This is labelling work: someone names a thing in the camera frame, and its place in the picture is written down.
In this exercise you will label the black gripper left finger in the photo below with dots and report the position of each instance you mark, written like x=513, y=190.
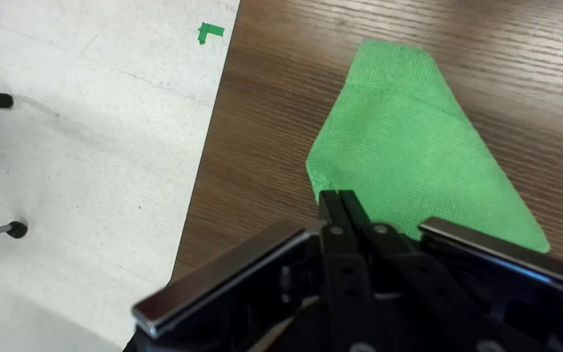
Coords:
x=343, y=280

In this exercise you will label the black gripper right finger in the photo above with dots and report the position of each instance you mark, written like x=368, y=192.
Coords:
x=411, y=294

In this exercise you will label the green towel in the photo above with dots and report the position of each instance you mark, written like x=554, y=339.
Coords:
x=405, y=143

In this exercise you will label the green tape mark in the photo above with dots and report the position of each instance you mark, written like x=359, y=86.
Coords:
x=206, y=30

